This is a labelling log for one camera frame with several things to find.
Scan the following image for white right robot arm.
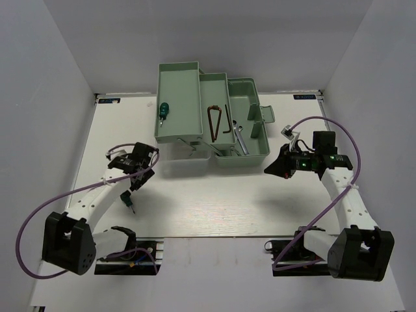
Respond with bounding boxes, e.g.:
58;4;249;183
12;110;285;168
265;130;395;282

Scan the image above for green stubby screwdriver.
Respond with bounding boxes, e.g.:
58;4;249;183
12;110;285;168
120;190;135;214
159;102;170;127

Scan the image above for large silver ratchet wrench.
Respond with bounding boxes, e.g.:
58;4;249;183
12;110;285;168
233;120;249;155

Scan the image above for short brown hex key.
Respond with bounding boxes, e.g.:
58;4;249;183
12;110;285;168
211;105;222;142

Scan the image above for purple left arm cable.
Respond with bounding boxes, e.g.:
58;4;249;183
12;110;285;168
16;144;161;280

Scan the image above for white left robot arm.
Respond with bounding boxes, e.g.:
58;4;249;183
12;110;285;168
42;142;159;275

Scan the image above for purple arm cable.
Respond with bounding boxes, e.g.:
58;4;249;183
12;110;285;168
271;116;362;271
16;144;161;280

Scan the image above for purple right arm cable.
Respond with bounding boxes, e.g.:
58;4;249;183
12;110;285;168
271;116;362;271

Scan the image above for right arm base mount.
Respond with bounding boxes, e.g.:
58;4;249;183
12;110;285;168
264;238;330;277

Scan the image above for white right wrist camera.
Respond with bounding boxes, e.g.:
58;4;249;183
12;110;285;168
281;125;300;151

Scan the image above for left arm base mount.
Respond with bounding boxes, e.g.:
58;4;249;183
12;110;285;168
94;239;164;276

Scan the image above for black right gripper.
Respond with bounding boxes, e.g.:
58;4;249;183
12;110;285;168
265;142;318;179

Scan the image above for long brown hex key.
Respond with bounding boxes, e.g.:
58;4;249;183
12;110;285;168
207;105;216;143

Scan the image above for dark brown hex key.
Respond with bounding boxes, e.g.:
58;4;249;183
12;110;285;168
222;104;231;134

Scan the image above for clear plastic toolbox lid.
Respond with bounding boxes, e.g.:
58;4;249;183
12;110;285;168
157;142;211;179

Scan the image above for green cantilever toolbox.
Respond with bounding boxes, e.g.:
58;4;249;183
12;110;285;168
154;61;275;168

